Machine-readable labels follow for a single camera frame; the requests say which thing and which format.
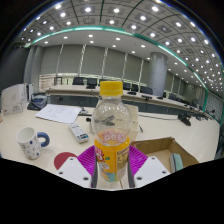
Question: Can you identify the white remote control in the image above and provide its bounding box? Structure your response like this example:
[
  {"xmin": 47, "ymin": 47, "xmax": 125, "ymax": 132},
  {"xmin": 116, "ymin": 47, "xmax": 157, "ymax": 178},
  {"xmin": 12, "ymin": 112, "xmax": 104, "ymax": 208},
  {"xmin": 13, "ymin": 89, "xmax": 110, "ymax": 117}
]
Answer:
[{"xmin": 68, "ymin": 122, "xmax": 90, "ymax": 144}]

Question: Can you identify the row of black office chairs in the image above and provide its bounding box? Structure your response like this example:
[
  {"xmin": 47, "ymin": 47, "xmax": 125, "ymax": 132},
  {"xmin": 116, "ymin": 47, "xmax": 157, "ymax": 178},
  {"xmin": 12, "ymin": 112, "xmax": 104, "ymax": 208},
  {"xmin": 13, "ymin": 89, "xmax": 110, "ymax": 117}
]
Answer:
[{"xmin": 72, "ymin": 76, "xmax": 181, "ymax": 101}]

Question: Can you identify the long curved conference desk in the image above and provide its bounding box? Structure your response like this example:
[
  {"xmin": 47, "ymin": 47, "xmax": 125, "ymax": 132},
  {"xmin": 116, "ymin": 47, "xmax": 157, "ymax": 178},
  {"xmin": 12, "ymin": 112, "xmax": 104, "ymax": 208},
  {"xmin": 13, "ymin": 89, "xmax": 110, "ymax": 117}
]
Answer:
[{"xmin": 44, "ymin": 84, "xmax": 208, "ymax": 118}]

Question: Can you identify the group of round ceiling lights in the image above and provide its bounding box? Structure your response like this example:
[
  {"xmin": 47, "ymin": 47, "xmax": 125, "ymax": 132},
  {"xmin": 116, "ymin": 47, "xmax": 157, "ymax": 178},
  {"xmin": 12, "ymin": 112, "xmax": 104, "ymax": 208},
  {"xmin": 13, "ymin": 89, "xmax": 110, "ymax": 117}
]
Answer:
[{"xmin": 19, "ymin": 0, "xmax": 224, "ymax": 91}]

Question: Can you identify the flat round red coaster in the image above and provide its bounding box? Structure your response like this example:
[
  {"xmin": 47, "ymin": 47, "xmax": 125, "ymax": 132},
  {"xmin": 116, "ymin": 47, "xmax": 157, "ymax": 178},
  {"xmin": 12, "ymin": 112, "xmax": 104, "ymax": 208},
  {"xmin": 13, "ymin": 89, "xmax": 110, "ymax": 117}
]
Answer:
[{"xmin": 53, "ymin": 151, "xmax": 78, "ymax": 171}]

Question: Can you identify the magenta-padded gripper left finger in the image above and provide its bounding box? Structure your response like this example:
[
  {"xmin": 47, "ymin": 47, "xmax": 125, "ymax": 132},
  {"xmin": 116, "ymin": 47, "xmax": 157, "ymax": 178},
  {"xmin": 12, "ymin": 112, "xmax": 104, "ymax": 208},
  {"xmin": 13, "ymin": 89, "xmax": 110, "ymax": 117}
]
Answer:
[{"xmin": 55, "ymin": 144, "xmax": 99, "ymax": 189}]

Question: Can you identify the black desk microphone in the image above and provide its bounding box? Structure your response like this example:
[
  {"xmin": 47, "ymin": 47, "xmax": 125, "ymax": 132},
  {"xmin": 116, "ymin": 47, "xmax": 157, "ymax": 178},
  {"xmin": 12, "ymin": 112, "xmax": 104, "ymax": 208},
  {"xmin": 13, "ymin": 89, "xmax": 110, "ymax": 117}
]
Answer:
[{"xmin": 177, "ymin": 114, "xmax": 192, "ymax": 127}]

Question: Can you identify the open brown cardboard box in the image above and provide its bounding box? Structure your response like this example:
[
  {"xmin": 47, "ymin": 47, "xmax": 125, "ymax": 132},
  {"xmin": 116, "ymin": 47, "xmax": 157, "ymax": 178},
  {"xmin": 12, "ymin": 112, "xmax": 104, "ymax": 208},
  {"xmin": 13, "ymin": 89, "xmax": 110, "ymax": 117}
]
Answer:
[{"xmin": 129, "ymin": 136, "xmax": 200, "ymax": 174}]

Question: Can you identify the grey-green whiteboard eraser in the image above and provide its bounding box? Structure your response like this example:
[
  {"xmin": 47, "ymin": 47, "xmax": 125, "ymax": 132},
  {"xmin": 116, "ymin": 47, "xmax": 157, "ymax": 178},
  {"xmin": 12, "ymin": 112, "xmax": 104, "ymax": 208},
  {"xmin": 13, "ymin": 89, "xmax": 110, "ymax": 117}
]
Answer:
[{"xmin": 169, "ymin": 153, "xmax": 184, "ymax": 173}]

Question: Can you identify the white printed paper sheet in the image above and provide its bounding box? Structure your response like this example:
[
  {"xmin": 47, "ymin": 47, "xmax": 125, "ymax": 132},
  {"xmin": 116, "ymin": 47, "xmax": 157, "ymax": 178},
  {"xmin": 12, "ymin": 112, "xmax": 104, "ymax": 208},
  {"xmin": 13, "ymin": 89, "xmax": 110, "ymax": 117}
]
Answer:
[{"xmin": 34, "ymin": 103, "xmax": 83, "ymax": 125}]

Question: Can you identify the yellow-capped clear drink bottle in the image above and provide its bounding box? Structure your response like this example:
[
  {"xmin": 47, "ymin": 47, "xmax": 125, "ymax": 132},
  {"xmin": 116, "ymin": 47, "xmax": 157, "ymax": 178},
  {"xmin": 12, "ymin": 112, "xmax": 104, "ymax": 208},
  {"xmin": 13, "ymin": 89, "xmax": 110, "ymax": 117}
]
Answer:
[{"xmin": 91, "ymin": 80, "xmax": 133, "ymax": 183}]

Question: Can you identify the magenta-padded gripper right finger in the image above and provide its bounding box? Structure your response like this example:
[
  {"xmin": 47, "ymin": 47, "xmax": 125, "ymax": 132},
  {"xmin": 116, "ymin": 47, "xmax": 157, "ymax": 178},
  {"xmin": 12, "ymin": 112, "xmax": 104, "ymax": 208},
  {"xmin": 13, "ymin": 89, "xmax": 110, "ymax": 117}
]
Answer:
[{"xmin": 127, "ymin": 144, "xmax": 171, "ymax": 189}]

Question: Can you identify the black desk telephone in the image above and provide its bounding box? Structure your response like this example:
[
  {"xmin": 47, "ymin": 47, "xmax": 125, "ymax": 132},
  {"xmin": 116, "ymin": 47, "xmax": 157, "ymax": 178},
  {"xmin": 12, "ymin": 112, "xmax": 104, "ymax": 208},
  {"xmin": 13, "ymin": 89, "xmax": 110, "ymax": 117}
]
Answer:
[{"xmin": 27, "ymin": 92, "xmax": 48, "ymax": 111}]

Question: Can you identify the white mug with blue handle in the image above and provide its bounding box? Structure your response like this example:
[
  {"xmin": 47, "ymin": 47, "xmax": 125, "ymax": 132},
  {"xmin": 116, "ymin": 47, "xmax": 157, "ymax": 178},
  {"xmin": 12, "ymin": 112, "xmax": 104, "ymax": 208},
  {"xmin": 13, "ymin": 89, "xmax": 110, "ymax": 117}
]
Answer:
[{"xmin": 15, "ymin": 126, "xmax": 51, "ymax": 160}]

